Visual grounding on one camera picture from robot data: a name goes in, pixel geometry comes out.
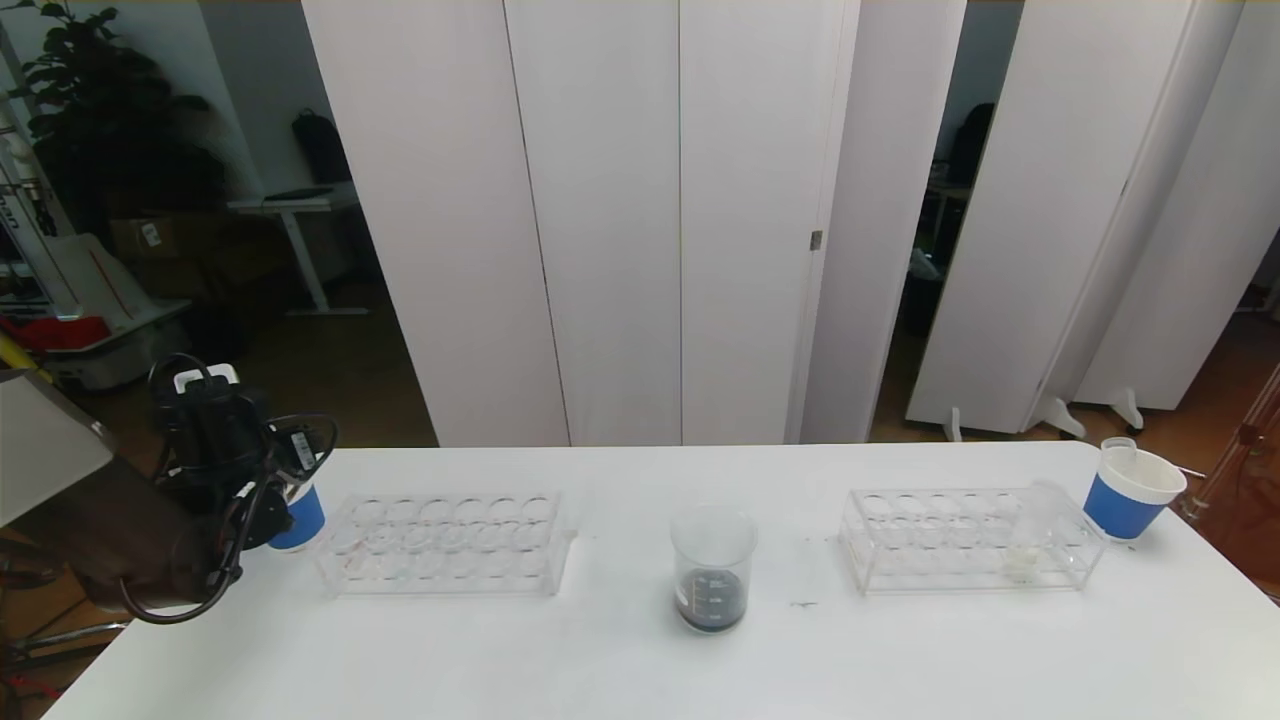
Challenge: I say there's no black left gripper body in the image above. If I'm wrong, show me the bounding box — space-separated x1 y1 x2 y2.
266 421 331 486

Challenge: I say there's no test tube with pale liquid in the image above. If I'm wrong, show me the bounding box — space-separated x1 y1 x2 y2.
1005 480 1067 583

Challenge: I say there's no clear plastic test tube rack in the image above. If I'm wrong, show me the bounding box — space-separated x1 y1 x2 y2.
838 487 1107 596
315 490 578 599

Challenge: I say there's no clear glass beaker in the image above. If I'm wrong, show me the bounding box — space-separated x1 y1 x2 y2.
669 506 758 636

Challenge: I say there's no blue white paper cup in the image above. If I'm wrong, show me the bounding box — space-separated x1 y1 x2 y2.
1082 446 1187 542
266 482 327 554

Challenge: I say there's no white standing desk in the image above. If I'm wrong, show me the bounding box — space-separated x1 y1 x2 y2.
228 185 369 319

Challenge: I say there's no white machine base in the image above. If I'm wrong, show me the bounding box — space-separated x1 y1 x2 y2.
0 90 193 393

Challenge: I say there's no brown cardboard box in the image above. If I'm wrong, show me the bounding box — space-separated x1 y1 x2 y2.
108 215 206 269

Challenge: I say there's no red box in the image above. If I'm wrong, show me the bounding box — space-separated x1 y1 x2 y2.
0 316 111 357

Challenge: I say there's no black backpack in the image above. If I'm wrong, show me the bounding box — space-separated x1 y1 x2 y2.
291 109 354 187

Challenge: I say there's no dark green potted plant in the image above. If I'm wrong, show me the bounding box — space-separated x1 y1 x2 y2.
5 0 229 241

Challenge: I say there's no white folding partition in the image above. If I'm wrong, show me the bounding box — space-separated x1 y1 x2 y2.
302 0 967 449
905 0 1280 443

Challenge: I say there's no black office chair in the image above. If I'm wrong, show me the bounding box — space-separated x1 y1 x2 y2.
944 103 997 187

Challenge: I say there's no black left camera cable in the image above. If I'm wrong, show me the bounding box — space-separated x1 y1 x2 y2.
147 351 341 483

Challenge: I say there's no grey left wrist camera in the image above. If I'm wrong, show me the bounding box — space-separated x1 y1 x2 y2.
173 365 242 393

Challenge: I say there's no yellow handled tool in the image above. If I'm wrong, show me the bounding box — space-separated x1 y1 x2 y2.
0 333 56 386

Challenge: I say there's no metal chair frame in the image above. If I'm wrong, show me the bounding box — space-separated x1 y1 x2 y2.
0 600 131 706

